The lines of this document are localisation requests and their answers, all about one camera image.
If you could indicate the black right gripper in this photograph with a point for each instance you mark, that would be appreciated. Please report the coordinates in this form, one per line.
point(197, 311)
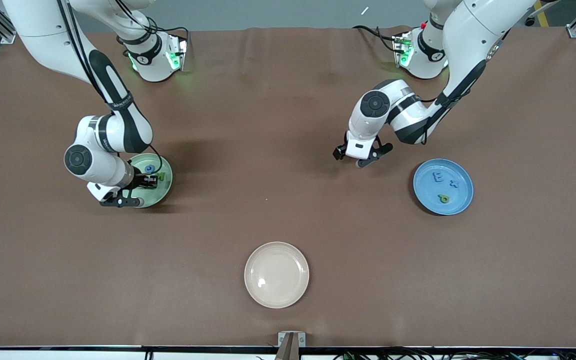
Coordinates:
point(141, 176)

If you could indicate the blue foam letter G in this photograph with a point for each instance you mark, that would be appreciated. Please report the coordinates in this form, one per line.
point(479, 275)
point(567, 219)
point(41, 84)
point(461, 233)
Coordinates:
point(146, 169)

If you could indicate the blue foam letter m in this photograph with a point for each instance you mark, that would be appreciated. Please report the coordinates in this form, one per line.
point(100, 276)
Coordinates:
point(438, 176)

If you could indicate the green foam letter p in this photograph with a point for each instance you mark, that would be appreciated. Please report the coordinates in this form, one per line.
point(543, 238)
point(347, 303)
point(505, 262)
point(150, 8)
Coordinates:
point(443, 199)

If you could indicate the blue foam letter x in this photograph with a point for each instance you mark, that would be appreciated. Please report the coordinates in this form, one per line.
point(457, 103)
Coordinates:
point(453, 184)

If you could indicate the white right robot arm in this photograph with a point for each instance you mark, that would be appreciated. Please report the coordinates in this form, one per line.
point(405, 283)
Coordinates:
point(108, 170)

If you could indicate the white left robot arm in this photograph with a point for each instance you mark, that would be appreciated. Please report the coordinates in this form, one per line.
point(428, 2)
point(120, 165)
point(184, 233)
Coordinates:
point(473, 35)

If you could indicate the light green plate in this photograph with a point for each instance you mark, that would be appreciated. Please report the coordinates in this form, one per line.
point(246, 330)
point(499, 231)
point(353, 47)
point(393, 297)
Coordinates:
point(163, 192)

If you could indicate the brown table cover sheet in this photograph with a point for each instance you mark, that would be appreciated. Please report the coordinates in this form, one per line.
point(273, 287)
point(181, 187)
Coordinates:
point(288, 110)

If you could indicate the blue plate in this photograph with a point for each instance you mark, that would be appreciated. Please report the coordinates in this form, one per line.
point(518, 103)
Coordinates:
point(428, 195)

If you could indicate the cream plate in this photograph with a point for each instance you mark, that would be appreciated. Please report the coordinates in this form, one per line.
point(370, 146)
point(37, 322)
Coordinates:
point(276, 275)

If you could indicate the black caster wheel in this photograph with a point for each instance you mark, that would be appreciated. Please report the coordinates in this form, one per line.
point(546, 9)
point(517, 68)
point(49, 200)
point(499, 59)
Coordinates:
point(530, 21)

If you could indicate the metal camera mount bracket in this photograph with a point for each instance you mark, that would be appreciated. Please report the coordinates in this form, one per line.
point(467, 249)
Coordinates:
point(283, 339)

